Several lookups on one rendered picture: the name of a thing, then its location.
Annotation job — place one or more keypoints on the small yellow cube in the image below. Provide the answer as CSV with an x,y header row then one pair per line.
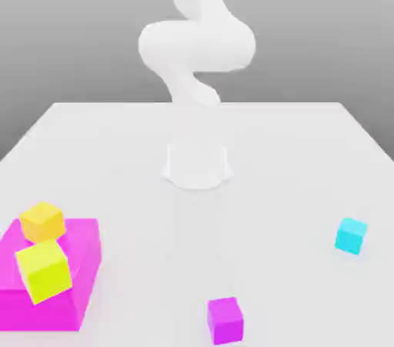
x,y
44,273

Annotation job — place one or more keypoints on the large magenta box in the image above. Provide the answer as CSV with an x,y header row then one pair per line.
x,y
80,260

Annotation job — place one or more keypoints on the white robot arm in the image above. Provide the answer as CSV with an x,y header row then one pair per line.
x,y
197,45

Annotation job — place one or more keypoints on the small purple cube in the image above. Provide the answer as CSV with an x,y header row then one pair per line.
x,y
224,320

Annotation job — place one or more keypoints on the small cyan cube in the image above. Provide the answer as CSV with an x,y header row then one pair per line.
x,y
350,236

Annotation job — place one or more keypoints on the small orange cube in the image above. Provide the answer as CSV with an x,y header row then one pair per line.
x,y
42,224

